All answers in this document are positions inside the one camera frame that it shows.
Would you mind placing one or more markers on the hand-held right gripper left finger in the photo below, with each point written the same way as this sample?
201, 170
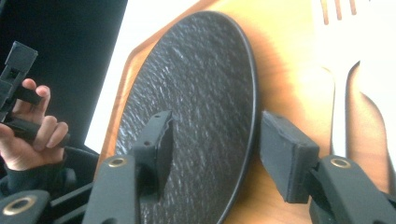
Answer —
155, 155

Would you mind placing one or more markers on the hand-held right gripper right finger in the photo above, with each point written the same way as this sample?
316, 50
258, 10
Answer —
289, 158

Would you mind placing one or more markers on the wooden tray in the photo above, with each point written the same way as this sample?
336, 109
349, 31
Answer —
280, 77

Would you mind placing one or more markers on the silver fork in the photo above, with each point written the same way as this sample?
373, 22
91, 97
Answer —
339, 93

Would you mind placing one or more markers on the black textured plate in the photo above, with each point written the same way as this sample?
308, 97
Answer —
193, 77

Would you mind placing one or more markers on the white board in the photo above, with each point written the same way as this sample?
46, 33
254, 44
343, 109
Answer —
124, 46

